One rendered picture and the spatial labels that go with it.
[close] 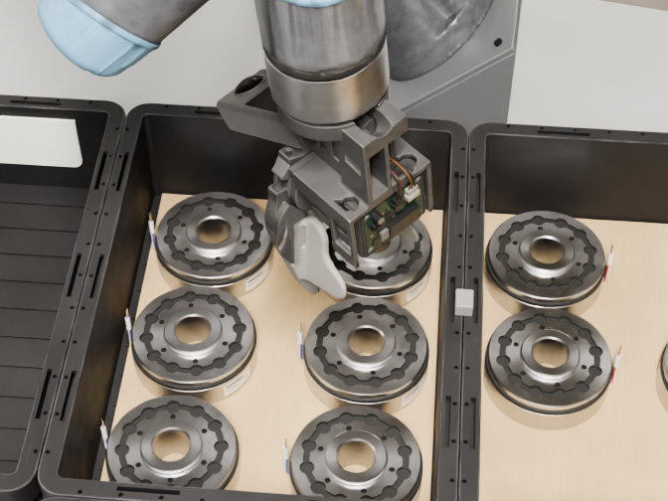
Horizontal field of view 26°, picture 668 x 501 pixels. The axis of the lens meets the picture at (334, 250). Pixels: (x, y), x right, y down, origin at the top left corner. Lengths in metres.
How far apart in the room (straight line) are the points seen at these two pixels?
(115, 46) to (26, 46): 0.79
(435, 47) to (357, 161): 0.55
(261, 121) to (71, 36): 0.13
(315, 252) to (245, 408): 0.23
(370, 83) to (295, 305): 0.43
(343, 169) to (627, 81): 0.80
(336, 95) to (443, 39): 0.58
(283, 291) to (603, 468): 0.32
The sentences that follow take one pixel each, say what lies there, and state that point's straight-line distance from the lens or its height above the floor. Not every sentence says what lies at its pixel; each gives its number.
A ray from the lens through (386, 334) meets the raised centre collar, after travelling 1.19.
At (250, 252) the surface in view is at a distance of 1.26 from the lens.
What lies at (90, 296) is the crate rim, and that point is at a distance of 1.16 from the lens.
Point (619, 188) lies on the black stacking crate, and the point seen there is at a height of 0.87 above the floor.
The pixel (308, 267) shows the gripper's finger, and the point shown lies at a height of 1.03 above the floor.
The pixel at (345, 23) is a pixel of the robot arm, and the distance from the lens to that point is 0.82.
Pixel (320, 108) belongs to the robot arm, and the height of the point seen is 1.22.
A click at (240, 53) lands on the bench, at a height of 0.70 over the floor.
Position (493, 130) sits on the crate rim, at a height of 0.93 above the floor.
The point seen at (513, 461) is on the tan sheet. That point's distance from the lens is 1.17.
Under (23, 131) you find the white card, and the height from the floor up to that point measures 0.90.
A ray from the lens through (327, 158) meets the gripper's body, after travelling 0.94.
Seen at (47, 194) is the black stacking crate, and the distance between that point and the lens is 1.37.
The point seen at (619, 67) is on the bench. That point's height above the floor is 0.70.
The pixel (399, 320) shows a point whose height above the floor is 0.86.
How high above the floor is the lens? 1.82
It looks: 50 degrees down
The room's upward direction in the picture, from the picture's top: straight up
